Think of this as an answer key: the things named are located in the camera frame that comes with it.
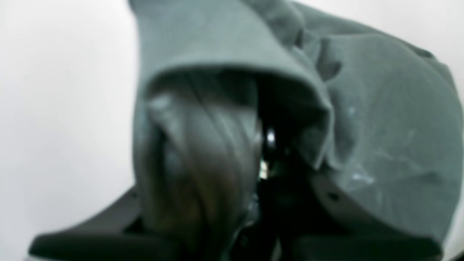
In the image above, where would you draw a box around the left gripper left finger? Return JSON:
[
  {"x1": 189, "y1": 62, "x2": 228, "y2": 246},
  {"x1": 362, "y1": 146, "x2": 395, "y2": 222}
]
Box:
[{"x1": 28, "y1": 186, "x2": 189, "y2": 261}]

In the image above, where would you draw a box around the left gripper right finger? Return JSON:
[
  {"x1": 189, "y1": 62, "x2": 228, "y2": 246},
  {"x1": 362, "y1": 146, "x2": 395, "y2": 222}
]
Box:
[{"x1": 254, "y1": 123, "x2": 444, "y2": 261}]

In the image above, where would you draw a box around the dark grey t-shirt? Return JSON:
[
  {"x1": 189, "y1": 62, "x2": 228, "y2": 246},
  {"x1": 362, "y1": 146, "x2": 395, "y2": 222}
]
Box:
[{"x1": 129, "y1": 0, "x2": 463, "y2": 261}]

